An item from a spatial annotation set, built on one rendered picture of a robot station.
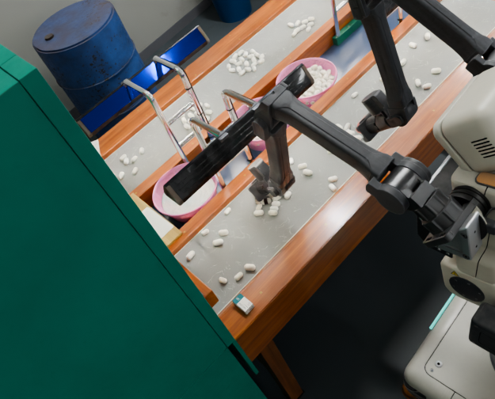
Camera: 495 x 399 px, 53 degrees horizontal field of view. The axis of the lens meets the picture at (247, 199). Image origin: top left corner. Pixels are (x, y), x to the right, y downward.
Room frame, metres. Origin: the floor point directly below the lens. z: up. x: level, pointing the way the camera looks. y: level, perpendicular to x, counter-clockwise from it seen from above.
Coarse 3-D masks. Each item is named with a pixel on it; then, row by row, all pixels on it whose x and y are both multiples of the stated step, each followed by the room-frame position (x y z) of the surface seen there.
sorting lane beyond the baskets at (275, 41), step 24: (312, 0) 2.28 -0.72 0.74; (336, 0) 2.19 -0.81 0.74; (240, 48) 2.15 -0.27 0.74; (264, 48) 2.07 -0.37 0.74; (288, 48) 1.98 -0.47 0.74; (216, 72) 2.05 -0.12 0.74; (264, 72) 1.89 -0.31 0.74; (216, 96) 1.87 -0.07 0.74; (144, 144) 1.77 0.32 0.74; (168, 144) 1.70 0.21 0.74; (120, 168) 1.68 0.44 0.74; (144, 168) 1.62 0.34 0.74
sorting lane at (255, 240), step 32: (448, 0) 1.82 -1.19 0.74; (480, 0) 1.73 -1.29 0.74; (416, 32) 1.70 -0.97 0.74; (480, 32) 1.53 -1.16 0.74; (416, 64) 1.52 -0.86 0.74; (448, 64) 1.44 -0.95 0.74; (416, 96) 1.35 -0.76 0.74; (352, 128) 1.33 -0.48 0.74; (320, 160) 1.25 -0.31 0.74; (320, 192) 1.11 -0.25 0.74; (224, 224) 1.15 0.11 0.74; (256, 224) 1.10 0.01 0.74; (288, 224) 1.04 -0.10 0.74; (224, 256) 1.02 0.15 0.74; (256, 256) 0.97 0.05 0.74; (224, 288) 0.90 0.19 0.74
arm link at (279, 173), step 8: (256, 120) 0.95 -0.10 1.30; (256, 128) 0.96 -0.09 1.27; (264, 128) 0.93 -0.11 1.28; (272, 128) 0.96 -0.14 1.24; (280, 128) 0.96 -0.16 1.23; (264, 136) 0.94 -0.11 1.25; (272, 136) 0.95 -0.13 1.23; (280, 136) 0.96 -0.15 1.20; (272, 144) 0.98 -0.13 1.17; (280, 144) 0.97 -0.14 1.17; (272, 152) 1.00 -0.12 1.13; (280, 152) 0.98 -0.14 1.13; (272, 160) 1.01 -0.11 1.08; (280, 160) 0.99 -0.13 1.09; (288, 160) 1.02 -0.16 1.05; (272, 168) 1.03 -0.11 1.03; (280, 168) 1.00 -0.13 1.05; (288, 168) 1.02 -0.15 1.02; (272, 176) 1.05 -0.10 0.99; (280, 176) 1.01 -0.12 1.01; (288, 176) 1.03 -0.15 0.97; (272, 184) 1.05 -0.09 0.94; (280, 184) 1.02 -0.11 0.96; (288, 184) 1.05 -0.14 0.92; (280, 192) 1.03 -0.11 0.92
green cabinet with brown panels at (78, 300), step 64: (0, 64) 0.72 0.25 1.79; (0, 128) 0.63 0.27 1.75; (64, 128) 0.66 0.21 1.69; (0, 192) 0.60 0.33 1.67; (64, 192) 0.63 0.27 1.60; (0, 256) 0.57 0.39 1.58; (64, 256) 0.60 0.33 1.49; (128, 256) 0.64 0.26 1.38; (0, 320) 0.54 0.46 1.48; (64, 320) 0.57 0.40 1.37; (128, 320) 0.60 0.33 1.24; (192, 320) 0.65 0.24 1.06; (0, 384) 0.50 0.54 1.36; (64, 384) 0.53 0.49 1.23; (128, 384) 0.56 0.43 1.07
